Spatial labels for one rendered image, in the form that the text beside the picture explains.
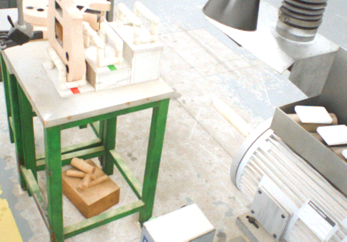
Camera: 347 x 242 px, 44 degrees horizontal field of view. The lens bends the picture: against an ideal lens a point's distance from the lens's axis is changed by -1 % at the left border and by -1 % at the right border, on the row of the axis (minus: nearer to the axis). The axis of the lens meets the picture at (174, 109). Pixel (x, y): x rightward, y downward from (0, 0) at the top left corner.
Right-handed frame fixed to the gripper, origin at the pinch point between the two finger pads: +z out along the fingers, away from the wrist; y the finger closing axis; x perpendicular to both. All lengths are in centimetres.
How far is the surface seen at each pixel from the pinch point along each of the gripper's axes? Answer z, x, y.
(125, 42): 36.5, -4.9, 6.0
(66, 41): 10.0, 0.8, 9.6
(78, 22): 12.9, 10.7, 14.7
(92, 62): 22.3, -12.8, 5.2
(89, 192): 26, -102, -4
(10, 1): 24, -54, -164
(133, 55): 37.2, -7.2, 13.6
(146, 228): 0, -4, 98
